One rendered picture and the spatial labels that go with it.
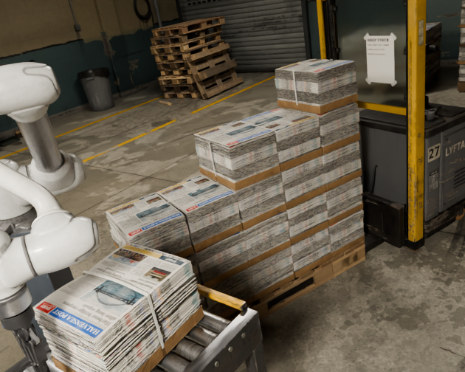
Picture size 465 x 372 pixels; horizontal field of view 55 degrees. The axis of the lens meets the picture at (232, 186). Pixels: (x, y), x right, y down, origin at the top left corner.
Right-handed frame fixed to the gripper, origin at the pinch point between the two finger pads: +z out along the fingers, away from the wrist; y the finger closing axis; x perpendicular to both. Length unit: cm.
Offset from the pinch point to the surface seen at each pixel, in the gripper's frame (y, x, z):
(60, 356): 8.4, -8.3, 7.0
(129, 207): 75, -88, 10
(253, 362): -26, -52, 31
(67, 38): 707, -476, -47
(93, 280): 7.6, -25.0, -9.3
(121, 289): -4.9, -25.9, -9.4
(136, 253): 5.4, -40.6, -9.8
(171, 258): -7.4, -43.7, -9.5
